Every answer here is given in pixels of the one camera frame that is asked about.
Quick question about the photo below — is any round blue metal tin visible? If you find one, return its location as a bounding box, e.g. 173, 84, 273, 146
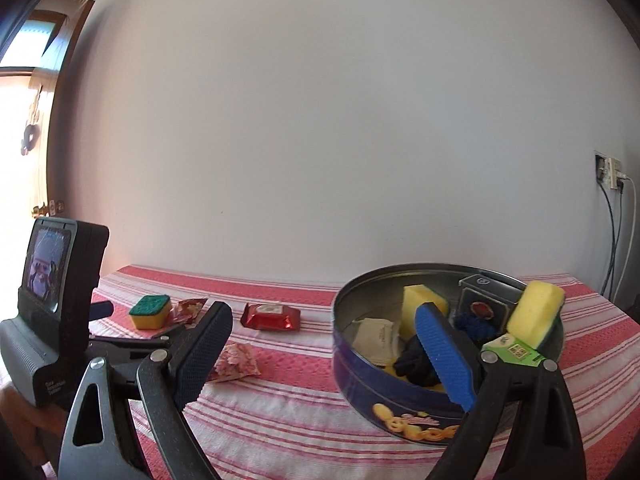
332, 261, 566, 446

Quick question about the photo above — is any hanging door ornament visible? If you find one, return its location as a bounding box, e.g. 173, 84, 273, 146
20, 85, 45, 157

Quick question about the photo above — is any wall socket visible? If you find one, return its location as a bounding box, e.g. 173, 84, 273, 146
594, 150, 626, 192

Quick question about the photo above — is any black rectangular box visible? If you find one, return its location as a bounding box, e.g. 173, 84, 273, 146
457, 270, 526, 333

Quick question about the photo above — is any beige paper packet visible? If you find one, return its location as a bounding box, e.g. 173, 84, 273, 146
350, 317, 405, 365

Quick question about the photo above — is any red foil packet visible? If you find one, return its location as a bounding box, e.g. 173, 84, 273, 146
241, 302, 302, 333

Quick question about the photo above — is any green and yellow sponge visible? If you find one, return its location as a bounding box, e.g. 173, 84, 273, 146
128, 295, 173, 331

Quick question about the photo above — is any small green box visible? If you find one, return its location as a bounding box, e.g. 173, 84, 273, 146
481, 332, 548, 367

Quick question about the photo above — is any wooden door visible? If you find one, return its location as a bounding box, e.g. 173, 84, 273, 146
30, 0, 96, 216

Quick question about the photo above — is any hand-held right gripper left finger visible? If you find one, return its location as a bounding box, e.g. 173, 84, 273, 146
59, 301, 233, 480

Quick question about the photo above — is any red striped tablecloth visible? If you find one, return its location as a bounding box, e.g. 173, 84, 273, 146
42, 262, 640, 480

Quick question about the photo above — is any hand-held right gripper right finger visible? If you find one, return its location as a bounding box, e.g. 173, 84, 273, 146
414, 301, 588, 480

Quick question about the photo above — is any dark cable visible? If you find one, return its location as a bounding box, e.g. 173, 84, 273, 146
599, 182, 622, 297

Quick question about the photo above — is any person's left hand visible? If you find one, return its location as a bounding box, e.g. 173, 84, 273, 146
0, 385, 66, 466

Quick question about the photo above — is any red floral wrapper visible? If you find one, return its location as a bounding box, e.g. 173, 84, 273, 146
205, 342, 262, 383
167, 296, 209, 328

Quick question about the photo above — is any dark cord bundle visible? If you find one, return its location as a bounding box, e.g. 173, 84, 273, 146
392, 335, 443, 388

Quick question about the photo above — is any white cable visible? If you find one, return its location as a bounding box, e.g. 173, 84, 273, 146
617, 175, 638, 297

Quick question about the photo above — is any window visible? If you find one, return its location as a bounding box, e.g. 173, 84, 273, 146
0, 10, 68, 68

